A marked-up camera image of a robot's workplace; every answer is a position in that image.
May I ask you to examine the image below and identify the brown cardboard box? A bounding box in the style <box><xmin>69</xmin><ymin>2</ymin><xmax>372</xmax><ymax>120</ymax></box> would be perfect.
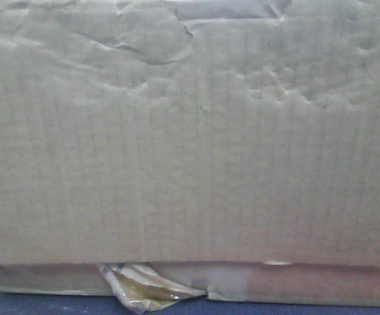
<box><xmin>0</xmin><ymin>1</ymin><xmax>380</xmax><ymax>306</ymax></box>

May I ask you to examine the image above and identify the torn yellowish packing tape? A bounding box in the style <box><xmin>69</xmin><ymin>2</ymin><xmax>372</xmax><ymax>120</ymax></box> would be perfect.
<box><xmin>96</xmin><ymin>263</ymin><xmax>207</xmax><ymax>314</ymax></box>

